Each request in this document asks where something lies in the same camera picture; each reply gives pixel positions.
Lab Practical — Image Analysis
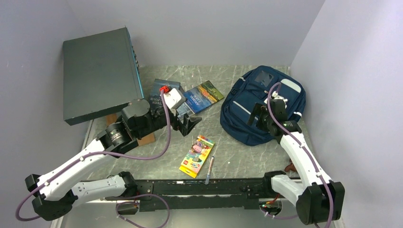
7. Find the navy blue student backpack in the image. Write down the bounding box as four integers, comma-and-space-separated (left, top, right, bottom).
220, 66, 306, 146

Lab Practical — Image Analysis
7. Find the yellow crayon box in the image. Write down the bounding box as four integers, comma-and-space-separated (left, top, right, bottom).
179, 135, 215, 178

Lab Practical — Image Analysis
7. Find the Animal Farm book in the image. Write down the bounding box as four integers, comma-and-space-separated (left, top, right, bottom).
176, 80, 224, 119

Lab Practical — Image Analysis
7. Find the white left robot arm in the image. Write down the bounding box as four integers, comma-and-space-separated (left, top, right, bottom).
25, 99, 201, 221

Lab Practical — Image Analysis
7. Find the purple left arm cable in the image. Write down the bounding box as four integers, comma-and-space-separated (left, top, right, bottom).
16, 89, 172, 222

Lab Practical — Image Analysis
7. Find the Nineteen Eighty-Four book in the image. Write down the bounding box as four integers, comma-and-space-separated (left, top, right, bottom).
148, 79, 184, 110

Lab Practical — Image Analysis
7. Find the wooden board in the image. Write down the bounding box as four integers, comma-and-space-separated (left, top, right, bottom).
105, 113, 156, 146

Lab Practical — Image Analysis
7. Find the dark grey metal equipment box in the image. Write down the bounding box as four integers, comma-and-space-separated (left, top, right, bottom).
62, 27, 144, 125

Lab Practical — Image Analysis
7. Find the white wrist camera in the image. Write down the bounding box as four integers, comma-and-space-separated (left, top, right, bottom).
264, 91, 288, 107
162, 88, 186, 110

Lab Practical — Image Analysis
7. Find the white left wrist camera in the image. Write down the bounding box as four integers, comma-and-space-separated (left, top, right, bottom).
162, 88, 186, 110

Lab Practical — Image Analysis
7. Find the blue pen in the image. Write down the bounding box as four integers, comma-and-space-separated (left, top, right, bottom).
205, 156, 215, 185

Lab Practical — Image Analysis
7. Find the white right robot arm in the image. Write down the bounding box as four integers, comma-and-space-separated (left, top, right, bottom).
247, 99, 345, 227

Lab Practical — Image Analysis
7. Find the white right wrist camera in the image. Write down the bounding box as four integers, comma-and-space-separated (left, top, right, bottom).
264, 91, 288, 107

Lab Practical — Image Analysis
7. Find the copper pipe fitting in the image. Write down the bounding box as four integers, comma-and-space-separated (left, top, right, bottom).
284, 160, 298, 173

